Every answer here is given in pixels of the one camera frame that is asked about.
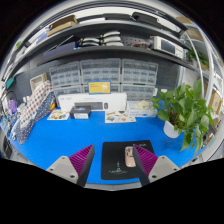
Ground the yellow card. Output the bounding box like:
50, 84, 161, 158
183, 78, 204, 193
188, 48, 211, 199
88, 80, 112, 95

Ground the red and blue checked cloth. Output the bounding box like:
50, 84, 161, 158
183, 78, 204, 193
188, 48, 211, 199
19, 81, 53, 123

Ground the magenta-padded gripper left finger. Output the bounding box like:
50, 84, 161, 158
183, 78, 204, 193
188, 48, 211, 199
45, 143, 96, 188

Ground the black mouse pad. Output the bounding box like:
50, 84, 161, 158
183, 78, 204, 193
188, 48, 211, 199
100, 139, 156, 181

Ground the small dark blue box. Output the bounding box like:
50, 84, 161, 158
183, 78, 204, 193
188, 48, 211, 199
69, 105, 92, 120

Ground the white keyboard packaging box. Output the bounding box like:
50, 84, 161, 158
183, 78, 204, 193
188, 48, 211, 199
57, 92, 128, 113

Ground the green plant in white pot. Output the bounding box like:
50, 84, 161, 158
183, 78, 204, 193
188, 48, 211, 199
150, 78, 214, 158

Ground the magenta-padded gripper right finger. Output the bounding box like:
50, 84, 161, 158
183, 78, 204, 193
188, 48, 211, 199
132, 143, 181, 187

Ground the colourful sticker sheet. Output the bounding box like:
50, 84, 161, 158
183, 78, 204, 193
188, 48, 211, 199
104, 110, 137, 124
47, 109, 71, 121

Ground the white and blue tissue box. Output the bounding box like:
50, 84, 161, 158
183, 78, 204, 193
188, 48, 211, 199
127, 99, 158, 118

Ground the beige wooden box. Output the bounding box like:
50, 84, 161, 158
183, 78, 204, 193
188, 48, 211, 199
29, 73, 49, 93

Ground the navy dotted cloth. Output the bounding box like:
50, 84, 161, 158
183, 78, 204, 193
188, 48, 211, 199
14, 91, 56, 145

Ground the transparent pink computer mouse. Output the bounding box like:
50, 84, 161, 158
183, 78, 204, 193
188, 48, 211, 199
124, 145, 137, 168

